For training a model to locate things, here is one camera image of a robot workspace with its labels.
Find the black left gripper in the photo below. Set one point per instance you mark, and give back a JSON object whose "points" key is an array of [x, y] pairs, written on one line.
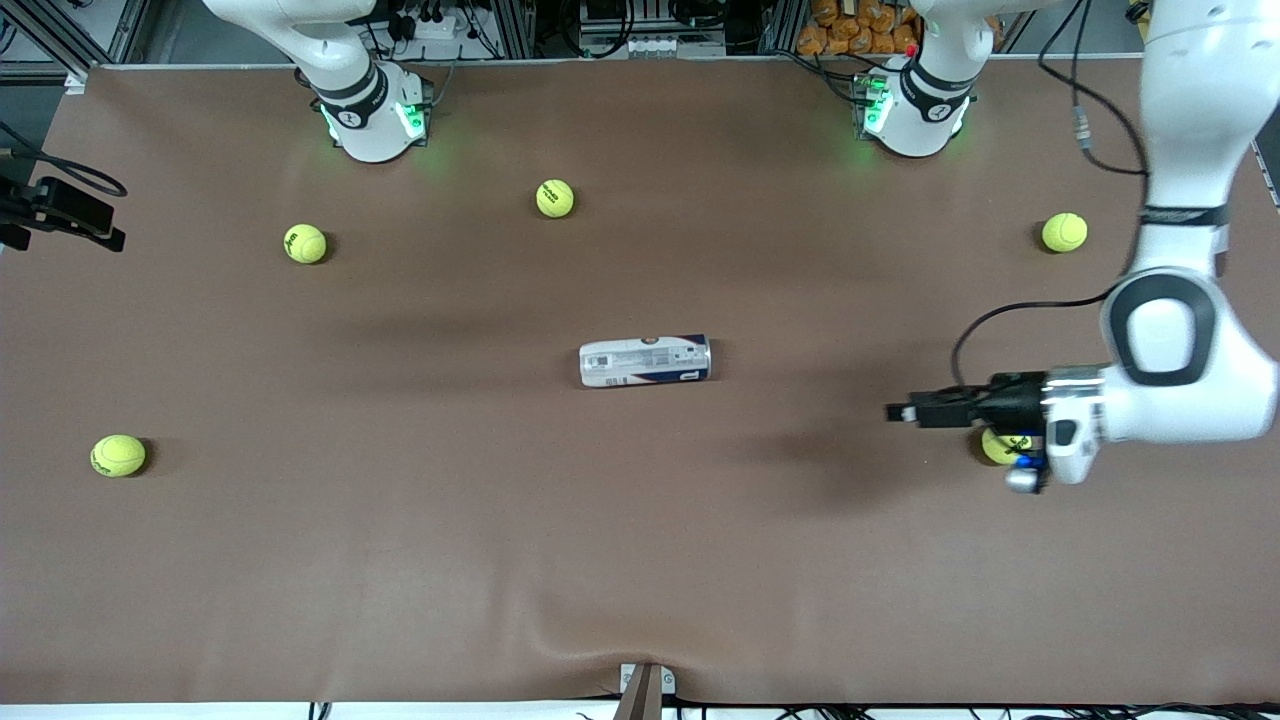
{"points": [[1012, 399]]}

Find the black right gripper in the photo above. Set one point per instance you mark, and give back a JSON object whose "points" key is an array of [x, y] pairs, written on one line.
{"points": [[50, 207]]}

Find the white blue tennis ball can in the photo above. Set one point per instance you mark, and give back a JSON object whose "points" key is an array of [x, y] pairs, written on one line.
{"points": [[645, 361]]}

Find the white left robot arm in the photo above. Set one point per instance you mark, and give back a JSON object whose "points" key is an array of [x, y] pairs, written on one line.
{"points": [[1190, 100]]}

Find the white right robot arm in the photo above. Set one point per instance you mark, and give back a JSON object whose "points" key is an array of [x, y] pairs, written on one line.
{"points": [[365, 110]]}

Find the yellow tennis ball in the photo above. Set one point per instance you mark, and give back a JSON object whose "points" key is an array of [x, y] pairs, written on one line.
{"points": [[305, 244], [555, 198], [1000, 447], [1064, 232], [118, 455]]}

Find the brown table cover mat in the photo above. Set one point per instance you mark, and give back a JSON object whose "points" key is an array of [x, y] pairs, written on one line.
{"points": [[640, 560]]}

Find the orange packaged items pile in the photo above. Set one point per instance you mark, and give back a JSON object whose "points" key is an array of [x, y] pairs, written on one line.
{"points": [[855, 28]]}

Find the white power strip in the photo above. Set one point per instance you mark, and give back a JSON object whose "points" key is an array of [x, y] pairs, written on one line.
{"points": [[430, 25]]}

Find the grey electronics box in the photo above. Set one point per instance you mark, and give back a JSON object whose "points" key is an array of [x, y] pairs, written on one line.
{"points": [[650, 42]]}

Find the aluminium frame rail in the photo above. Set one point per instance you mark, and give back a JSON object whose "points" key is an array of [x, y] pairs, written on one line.
{"points": [[1268, 175], [78, 78]]}

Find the grey metal mount bracket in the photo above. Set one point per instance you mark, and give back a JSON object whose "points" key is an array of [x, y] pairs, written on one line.
{"points": [[647, 690]]}

